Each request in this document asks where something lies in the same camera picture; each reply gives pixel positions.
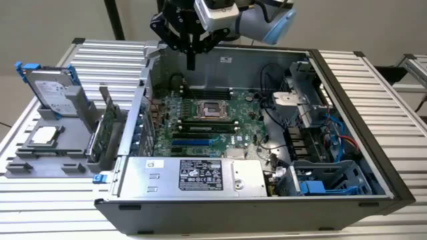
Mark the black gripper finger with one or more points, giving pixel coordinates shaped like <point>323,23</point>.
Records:
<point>165,30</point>
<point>214,40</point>

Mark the green graphics card black fan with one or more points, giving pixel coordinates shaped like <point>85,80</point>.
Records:
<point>107,130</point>

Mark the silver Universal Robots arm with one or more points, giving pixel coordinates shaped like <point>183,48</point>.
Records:
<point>254,22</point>

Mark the CPU socket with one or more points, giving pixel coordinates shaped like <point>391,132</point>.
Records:
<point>211,110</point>

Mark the green motherboard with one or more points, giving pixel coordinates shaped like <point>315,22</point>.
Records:
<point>247,125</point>

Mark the installed green RAM stick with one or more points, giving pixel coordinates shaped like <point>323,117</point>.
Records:
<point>201,128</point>

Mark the black expansion slot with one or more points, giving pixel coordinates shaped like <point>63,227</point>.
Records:
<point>194,135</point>

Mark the silver metal drive cage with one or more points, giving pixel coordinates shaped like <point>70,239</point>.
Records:
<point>310,110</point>

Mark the blue expansion slot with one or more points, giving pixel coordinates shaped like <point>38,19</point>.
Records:
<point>191,143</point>

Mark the hard disk in blue carrier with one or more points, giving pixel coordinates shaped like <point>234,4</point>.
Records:
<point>50,92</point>

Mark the small silver heatsink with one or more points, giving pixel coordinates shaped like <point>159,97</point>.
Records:
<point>237,153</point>

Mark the grey plastic parts rack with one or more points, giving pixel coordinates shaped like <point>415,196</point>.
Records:
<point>70,140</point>

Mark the silver CPU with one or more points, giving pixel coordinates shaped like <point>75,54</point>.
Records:
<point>44,135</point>

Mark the silver power supply unit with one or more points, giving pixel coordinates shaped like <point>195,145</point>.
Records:
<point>167,180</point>

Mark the loose green RAM stick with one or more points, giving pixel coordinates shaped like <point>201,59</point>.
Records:
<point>50,151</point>

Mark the blue case latch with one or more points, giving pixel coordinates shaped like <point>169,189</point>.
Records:
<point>99,179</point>

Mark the grey blue disk bay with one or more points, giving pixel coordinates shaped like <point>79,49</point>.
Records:
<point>334,170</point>

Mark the blue disk bay clip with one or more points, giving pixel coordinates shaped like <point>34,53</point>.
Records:
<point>311,187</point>

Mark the open black PC case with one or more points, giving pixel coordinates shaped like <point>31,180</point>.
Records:
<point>234,217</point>

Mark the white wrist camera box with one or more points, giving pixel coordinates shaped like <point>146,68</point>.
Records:
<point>217,15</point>

